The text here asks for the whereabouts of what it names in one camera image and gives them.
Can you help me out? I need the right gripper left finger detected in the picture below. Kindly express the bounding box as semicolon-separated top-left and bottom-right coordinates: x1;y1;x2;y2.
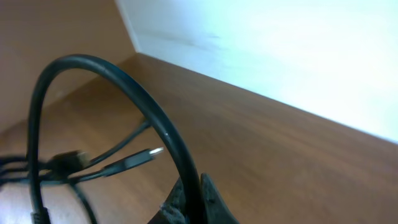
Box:
148;178;187;224

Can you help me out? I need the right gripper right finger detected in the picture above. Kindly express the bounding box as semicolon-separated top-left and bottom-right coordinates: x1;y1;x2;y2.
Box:
200;173;239;224

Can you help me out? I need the black cable bundle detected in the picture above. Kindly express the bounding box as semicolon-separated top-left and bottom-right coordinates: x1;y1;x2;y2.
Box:
0;54;206;224

